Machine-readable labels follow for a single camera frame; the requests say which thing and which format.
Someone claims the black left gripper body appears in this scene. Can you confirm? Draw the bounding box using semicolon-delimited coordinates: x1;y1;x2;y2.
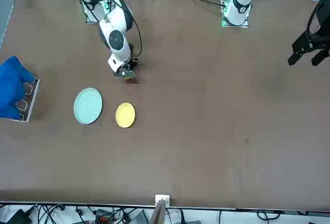
291;0;330;55

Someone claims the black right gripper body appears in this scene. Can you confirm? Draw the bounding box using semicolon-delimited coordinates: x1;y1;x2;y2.
123;58;139;72

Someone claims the small yellow dish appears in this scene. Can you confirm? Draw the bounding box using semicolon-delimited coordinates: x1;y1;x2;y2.
115;102;137;129

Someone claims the pale green plate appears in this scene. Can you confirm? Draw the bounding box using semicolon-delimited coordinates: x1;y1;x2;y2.
73;87;104;125

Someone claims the white metal rack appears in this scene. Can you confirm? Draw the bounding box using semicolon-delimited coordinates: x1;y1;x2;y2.
4;77;41;123

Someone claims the blue cloth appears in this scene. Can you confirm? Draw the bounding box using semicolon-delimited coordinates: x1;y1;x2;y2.
0;56;35;119

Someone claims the black and orange device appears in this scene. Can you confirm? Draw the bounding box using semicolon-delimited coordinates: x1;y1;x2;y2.
94;209;116;224

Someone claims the big black power adapter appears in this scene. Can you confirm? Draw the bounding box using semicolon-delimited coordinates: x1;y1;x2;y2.
0;208;29;224

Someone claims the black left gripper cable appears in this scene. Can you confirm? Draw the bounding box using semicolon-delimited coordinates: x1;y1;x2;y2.
307;0;323;41

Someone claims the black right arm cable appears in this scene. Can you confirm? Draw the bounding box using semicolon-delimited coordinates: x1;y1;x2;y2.
128;10;143;57

